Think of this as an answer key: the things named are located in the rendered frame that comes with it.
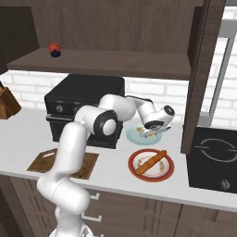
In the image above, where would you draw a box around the black hob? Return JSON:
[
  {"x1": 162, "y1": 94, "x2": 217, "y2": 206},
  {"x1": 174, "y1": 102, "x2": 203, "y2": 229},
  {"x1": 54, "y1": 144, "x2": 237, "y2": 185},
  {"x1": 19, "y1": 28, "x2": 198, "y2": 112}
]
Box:
[{"x1": 186, "y1": 125, "x2": 237, "y2": 194}]

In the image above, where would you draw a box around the black toaster oven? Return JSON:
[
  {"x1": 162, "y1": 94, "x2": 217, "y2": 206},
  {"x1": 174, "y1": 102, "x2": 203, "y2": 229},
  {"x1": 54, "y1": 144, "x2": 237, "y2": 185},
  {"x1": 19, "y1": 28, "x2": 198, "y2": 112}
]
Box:
[{"x1": 44, "y1": 73, "x2": 126, "y2": 150}]

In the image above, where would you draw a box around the light blue plate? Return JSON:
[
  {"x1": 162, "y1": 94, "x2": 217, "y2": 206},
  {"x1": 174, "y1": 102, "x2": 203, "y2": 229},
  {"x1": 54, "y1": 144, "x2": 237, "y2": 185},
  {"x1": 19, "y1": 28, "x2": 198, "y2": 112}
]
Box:
[{"x1": 125, "y1": 122, "x2": 163, "y2": 146}]

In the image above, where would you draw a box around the grey range hood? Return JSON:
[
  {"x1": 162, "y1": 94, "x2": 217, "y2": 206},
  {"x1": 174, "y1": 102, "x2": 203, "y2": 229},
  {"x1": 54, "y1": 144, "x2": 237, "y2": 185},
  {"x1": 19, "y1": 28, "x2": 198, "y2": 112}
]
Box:
[{"x1": 197, "y1": 18, "x2": 237, "y2": 128}]

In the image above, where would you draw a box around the red rimmed plate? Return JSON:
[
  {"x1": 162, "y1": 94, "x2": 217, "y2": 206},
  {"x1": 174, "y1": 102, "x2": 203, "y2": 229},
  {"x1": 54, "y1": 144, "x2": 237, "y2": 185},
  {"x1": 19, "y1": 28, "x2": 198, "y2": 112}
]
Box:
[{"x1": 127, "y1": 148, "x2": 176, "y2": 183}]

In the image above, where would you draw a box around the brown baguette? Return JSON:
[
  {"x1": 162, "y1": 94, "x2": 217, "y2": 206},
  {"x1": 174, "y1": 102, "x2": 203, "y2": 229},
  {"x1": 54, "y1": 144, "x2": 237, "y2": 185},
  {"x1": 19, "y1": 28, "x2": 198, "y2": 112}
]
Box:
[{"x1": 135, "y1": 149, "x2": 168, "y2": 177}]

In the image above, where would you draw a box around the golden croissant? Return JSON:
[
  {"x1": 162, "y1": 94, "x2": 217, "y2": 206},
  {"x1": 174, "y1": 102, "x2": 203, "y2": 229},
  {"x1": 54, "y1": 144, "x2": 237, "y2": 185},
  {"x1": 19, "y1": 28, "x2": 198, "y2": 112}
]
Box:
[{"x1": 136, "y1": 126, "x2": 157, "y2": 139}]

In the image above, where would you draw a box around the red jam jar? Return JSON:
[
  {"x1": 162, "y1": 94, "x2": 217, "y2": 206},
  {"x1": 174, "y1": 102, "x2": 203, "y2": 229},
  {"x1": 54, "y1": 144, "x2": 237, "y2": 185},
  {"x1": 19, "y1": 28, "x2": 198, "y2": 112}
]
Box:
[{"x1": 49, "y1": 43, "x2": 62, "y2": 58}]

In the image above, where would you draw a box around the dark wood drawer front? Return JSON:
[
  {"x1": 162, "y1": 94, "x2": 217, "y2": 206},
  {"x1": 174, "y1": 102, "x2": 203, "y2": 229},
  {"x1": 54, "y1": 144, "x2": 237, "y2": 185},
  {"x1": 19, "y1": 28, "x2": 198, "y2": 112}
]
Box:
[
  {"x1": 27, "y1": 209, "x2": 149, "y2": 237},
  {"x1": 18, "y1": 178, "x2": 152, "y2": 217}
]

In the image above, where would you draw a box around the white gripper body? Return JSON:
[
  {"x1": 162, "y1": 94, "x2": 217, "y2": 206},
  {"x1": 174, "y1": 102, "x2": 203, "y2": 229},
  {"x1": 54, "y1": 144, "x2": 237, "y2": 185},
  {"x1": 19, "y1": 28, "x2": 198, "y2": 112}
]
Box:
[{"x1": 143, "y1": 122, "x2": 173, "y2": 137}]

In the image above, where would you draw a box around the dark wood wall cabinet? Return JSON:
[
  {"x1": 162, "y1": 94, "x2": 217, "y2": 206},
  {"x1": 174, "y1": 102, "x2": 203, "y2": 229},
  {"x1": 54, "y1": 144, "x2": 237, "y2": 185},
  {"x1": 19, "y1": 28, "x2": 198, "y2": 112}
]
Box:
[{"x1": 6, "y1": 0, "x2": 205, "y2": 81}]

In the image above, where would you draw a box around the brown wooden knife block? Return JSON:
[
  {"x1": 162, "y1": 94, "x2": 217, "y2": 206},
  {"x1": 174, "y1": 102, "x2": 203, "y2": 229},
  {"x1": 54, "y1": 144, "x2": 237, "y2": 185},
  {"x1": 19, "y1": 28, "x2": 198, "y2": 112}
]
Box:
[{"x1": 0, "y1": 81, "x2": 22, "y2": 120}]

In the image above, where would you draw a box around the dark wood base cabinet door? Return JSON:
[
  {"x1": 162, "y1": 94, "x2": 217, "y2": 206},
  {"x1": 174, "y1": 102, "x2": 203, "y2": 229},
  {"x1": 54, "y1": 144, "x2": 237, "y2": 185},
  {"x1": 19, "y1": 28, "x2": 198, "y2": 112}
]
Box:
[{"x1": 147, "y1": 198, "x2": 237, "y2": 237}]

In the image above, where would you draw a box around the brown wooden cutting board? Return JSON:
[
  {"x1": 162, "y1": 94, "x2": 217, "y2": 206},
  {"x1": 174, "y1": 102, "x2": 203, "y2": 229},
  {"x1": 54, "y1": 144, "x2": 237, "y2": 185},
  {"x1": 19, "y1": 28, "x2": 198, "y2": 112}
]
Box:
[{"x1": 27, "y1": 148, "x2": 100, "y2": 181}]

